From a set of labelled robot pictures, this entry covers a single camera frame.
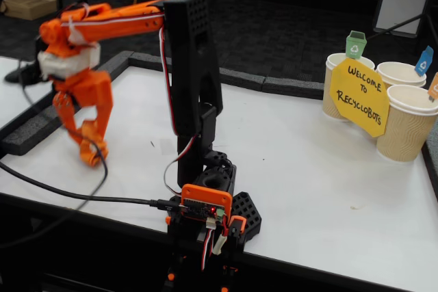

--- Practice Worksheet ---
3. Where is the paper cup with green tag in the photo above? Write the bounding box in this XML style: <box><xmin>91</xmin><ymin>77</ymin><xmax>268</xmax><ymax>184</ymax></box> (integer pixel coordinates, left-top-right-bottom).
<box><xmin>322</xmin><ymin>52</ymin><xmax>376</xmax><ymax>122</ymax></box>

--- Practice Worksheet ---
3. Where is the orange recycling bin tag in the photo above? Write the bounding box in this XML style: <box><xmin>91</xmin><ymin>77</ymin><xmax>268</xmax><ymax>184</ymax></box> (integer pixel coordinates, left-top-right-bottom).
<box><xmin>427</xmin><ymin>71</ymin><xmax>438</xmax><ymax>103</ymax></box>

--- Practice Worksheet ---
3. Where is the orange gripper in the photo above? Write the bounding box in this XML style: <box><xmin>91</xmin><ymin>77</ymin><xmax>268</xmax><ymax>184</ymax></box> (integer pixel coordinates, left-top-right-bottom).
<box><xmin>52</xmin><ymin>70</ymin><xmax>114</xmax><ymax>146</ymax></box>

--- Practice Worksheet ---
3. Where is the paper cup with blue tag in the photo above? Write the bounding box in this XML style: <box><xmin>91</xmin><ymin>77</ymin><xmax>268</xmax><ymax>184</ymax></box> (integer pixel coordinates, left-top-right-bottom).
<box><xmin>375</xmin><ymin>62</ymin><xmax>428</xmax><ymax>90</ymax></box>

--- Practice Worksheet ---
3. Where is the white panel with black frame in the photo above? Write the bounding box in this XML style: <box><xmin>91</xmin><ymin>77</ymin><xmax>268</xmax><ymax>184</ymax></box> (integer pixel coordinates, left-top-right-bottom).
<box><xmin>372</xmin><ymin>0</ymin><xmax>435</xmax><ymax>38</ymax></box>

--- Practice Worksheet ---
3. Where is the black camera cable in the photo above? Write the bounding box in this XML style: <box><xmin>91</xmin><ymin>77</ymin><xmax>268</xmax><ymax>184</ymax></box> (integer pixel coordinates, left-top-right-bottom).
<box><xmin>0</xmin><ymin>62</ymin><xmax>110</xmax><ymax>249</ymax></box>

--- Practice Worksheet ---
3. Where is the red and black servo wire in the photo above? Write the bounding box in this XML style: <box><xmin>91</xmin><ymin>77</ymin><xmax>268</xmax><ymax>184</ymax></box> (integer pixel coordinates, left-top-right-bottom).
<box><xmin>163</xmin><ymin>133</ymin><xmax>200</xmax><ymax>196</ymax></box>

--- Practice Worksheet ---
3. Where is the dark grey foam strip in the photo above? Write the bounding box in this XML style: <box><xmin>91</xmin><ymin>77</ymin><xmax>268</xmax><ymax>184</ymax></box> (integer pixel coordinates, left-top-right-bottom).
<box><xmin>0</xmin><ymin>51</ymin><xmax>135</xmax><ymax>156</ymax></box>
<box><xmin>128</xmin><ymin>51</ymin><xmax>324</xmax><ymax>101</ymax></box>
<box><xmin>421</xmin><ymin>134</ymin><xmax>438</xmax><ymax>190</ymax></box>

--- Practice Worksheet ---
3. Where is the white red black wire bundle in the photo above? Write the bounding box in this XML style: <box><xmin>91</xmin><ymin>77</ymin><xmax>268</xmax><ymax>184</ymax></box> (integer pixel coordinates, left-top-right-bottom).
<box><xmin>200</xmin><ymin>226</ymin><xmax>216</xmax><ymax>271</ymax></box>

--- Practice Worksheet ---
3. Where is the blue recycling bin tag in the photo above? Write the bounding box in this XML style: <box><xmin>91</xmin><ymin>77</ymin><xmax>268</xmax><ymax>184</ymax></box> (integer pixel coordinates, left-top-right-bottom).
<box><xmin>415</xmin><ymin>45</ymin><xmax>435</xmax><ymax>77</ymax></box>

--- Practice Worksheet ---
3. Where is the yellow welcome sign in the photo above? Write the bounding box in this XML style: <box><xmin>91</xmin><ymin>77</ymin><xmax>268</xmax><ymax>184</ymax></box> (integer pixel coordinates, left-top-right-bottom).
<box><xmin>329</xmin><ymin>57</ymin><xmax>391</xmax><ymax>138</ymax></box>

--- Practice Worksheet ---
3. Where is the paper cup with orange tag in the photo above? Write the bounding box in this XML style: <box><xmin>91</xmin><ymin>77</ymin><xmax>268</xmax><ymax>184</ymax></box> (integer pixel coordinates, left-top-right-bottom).
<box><xmin>377</xmin><ymin>84</ymin><xmax>438</xmax><ymax>163</ymax></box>

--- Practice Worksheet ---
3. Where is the green recycling bin tag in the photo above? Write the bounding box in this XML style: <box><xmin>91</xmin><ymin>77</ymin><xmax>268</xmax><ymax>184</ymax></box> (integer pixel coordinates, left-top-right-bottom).
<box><xmin>345</xmin><ymin>30</ymin><xmax>368</xmax><ymax>59</ymax></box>

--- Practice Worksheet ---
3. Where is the cardboard box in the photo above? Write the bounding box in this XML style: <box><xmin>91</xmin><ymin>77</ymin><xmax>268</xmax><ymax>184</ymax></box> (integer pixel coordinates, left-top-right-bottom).
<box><xmin>0</xmin><ymin>0</ymin><xmax>58</xmax><ymax>21</ymax></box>

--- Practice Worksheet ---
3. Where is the black metal bar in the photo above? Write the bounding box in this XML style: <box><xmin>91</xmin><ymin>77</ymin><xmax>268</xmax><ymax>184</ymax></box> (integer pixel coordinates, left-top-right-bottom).
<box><xmin>364</xmin><ymin>13</ymin><xmax>427</xmax><ymax>42</ymax></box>

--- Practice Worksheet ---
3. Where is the orange controller board holder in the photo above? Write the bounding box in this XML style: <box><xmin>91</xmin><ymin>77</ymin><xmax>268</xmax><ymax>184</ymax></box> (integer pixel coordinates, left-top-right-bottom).
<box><xmin>180</xmin><ymin>184</ymin><xmax>233</xmax><ymax>222</ymax></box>

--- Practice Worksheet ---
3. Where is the whiteboard with black frame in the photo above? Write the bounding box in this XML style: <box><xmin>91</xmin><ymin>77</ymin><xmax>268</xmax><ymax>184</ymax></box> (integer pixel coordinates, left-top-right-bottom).
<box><xmin>0</xmin><ymin>55</ymin><xmax>85</xmax><ymax>139</ymax></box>

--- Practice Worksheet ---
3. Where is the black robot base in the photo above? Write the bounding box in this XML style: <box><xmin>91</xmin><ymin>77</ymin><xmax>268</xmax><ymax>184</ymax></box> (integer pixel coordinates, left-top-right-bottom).
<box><xmin>166</xmin><ymin>191</ymin><xmax>263</xmax><ymax>292</ymax></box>

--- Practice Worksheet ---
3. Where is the orange paper-wrapped rubbish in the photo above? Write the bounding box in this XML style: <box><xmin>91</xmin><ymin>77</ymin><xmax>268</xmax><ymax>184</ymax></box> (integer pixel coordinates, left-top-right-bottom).
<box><xmin>78</xmin><ymin>120</ymin><xmax>110</xmax><ymax>169</ymax></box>

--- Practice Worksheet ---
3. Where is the black controller USB cable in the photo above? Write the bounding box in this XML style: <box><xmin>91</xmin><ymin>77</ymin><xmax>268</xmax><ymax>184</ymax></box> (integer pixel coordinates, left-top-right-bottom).
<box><xmin>0</xmin><ymin>161</ymin><xmax>188</xmax><ymax>211</ymax></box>

